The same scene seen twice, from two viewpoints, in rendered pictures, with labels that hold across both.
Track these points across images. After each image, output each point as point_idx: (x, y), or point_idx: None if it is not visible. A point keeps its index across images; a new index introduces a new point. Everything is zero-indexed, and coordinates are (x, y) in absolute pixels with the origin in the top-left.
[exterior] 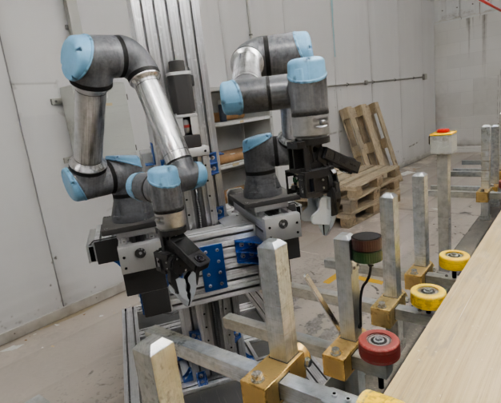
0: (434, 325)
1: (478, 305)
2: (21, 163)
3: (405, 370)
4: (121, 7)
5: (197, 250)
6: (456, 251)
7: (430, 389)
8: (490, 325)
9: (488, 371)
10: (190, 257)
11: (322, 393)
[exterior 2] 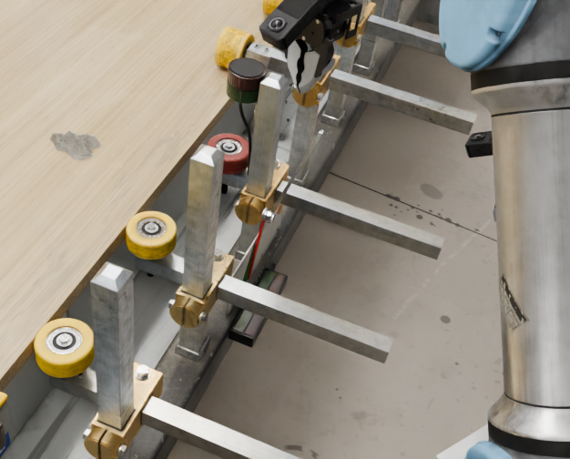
0: (163, 168)
1: (96, 198)
2: None
3: (207, 117)
4: None
5: (490, 139)
6: (53, 353)
7: (188, 101)
8: (100, 167)
9: (133, 115)
10: (489, 132)
11: (276, 53)
